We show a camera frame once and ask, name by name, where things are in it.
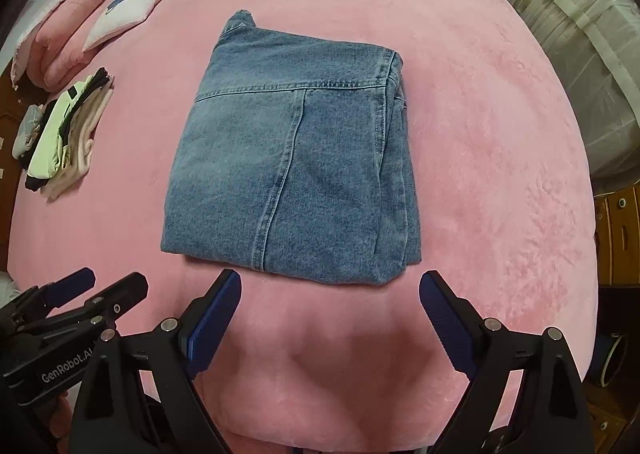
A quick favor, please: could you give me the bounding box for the dark round bin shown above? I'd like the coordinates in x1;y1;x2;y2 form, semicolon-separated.
595;331;628;387

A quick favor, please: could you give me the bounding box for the blue denim jacket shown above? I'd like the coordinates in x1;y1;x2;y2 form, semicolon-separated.
160;9;423;285

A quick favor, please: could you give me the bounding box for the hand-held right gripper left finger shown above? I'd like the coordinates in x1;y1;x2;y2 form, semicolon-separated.
70;268;244;454

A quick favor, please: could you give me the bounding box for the white lace furniture cover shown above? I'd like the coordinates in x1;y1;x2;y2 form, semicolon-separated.
467;0;640;180

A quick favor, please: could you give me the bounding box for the pink plush bed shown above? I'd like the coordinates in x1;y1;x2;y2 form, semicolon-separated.
5;0;601;445

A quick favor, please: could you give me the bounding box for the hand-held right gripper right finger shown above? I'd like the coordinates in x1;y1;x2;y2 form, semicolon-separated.
419;270;586;454

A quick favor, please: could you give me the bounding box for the grey cloth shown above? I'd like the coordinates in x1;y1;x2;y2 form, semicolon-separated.
11;104;48;158

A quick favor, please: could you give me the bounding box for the wooden drawer cabinet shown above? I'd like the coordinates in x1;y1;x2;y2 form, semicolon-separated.
592;181;640;290

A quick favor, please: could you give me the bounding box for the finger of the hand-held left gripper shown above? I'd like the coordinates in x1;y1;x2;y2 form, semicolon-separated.
10;268;97;320
55;273;150;331

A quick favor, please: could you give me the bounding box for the folded green and black garment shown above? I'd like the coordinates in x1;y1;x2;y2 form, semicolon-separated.
25;67;113;192

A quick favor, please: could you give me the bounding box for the folded pink quilt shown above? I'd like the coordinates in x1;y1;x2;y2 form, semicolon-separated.
10;0;121;92

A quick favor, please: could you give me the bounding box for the white printed pillow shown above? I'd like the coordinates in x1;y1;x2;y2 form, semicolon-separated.
81;0;185;53

